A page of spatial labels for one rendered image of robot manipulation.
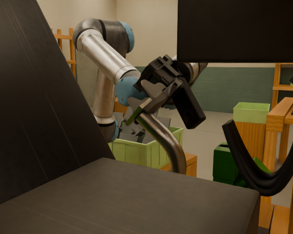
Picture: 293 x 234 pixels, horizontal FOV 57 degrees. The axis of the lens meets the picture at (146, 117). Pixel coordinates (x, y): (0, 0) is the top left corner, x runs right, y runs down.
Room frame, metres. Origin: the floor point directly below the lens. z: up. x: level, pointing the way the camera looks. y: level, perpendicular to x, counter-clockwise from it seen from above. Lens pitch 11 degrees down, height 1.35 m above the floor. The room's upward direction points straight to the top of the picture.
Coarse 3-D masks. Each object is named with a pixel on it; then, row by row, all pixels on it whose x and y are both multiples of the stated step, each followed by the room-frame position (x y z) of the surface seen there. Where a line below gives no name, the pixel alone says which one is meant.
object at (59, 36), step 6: (60, 30) 7.20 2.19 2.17; (72, 30) 6.96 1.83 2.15; (60, 36) 6.59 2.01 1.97; (66, 36) 6.74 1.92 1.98; (72, 36) 6.95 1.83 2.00; (60, 42) 7.18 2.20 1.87; (72, 42) 6.95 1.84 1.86; (60, 48) 7.17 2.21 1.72; (72, 48) 6.94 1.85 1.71; (72, 54) 6.93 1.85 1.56; (72, 60) 6.93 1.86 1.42; (72, 66) 6.93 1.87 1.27
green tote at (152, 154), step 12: (120, 132) 1.87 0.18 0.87; (180, 132) 1.58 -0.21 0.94; (108, 144) 1.40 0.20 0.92; (120, 144) 1.35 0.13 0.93; (132, 144) 1.31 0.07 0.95; (144, 144) 1.27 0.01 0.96; (156, 144) 1.35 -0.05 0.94; (180, 144) 1.58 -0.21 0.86; (120, 156) 1.36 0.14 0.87; (132, 156) 1.31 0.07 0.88; (144, 156) 1.27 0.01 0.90; (156, 156) 1.35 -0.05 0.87; (156, 168) 1.34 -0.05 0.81
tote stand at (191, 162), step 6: (186, 156) 1.57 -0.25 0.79; (192, 156) 1.57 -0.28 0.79; (186, 162) 1.50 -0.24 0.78; (192, 162) 1.55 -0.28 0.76; (162, 168) 1.39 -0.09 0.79; (168, 168) 1.39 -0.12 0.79; (186, 168) 1.50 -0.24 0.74; (192, 168) 1.55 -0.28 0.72; (186, 174) 1.50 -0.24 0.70; (192, 174) 1.55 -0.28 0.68
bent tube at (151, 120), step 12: (144, 108) 0.48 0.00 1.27; (132, 120) 0.48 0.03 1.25; (144, 120) 0.47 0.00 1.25; (156, 120) 0.47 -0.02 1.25; (156, 132) 0.46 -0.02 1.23; (168, 132) 0.47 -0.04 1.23; (168, 144) 0.46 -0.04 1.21; (168, 156) 0.47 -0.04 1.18; (180, 156) 0.46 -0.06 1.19; (180, 168) 0.46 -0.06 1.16
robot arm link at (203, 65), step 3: (198, 63) 0.68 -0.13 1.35; (201, 63) 0.70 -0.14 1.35; (204, 63) 0.72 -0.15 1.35; (207, 63) 0.74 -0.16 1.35; (201, 66) 0.70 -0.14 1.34; (204, 66) 0.73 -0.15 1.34; (201, 69) 0.71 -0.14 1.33; (198, 72) 0.68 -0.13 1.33; (198, 75) 0.74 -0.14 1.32; (195, 78) 0.74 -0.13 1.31; (192, 81) 0.74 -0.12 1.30
